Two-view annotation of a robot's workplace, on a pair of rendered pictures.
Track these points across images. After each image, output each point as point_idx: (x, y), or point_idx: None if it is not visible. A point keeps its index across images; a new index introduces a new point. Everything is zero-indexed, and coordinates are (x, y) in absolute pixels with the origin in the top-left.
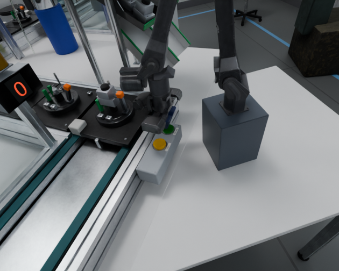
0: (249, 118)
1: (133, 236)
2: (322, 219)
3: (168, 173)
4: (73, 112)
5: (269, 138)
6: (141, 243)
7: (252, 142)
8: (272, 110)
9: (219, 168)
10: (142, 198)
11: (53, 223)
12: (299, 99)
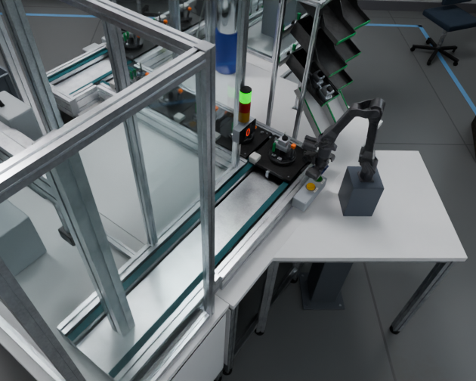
0: (372, 187)
1: (281, 236)
2: (397, 259)
3: (308, 208)
4: (250, 145)
5: (386, 206)
6: (285, 240)
7: (371, 202)
8: (397, 187)
9: (344, 214)
10: (289, 218)
11: (237, 213)
12: (421, 185)
